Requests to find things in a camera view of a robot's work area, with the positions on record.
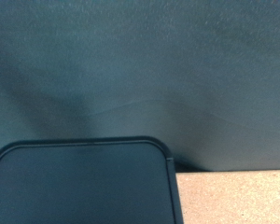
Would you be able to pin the dark grey backdrop panel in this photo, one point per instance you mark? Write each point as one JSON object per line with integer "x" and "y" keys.
{"x": 146, "y": 62}

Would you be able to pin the clear water tank black lid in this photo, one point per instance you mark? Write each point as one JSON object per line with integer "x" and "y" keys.
{"x": 84, "y": 186}

